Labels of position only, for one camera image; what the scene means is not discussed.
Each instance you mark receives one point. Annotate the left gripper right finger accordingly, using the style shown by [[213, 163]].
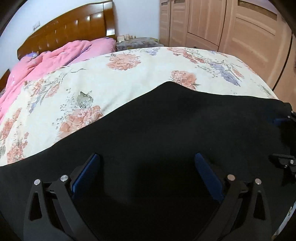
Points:
[[243, 212]]

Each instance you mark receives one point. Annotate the floral covered nightstand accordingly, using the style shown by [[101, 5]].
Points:
[[137, 43]]

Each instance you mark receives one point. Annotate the brown wooden headboard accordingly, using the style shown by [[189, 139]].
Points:
[[88, 22]]

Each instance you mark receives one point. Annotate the pink duvet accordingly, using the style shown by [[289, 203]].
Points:
[[33, 66]]

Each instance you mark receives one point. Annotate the floral cream quilt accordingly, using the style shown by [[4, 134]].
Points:
[[74, 96]]

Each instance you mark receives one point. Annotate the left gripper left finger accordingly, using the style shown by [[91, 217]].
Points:
[[51, 213]]

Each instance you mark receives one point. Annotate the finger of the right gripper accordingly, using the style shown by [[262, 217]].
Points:
[[286, 162], [286, 121]]

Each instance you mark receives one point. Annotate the wall power socket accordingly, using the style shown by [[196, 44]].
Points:
[[36, 25]]

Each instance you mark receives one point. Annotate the black pants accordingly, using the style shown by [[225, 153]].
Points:
[[147, 186]]

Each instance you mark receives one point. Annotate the light wooden wardrobe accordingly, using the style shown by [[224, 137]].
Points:
[[256, 32]]

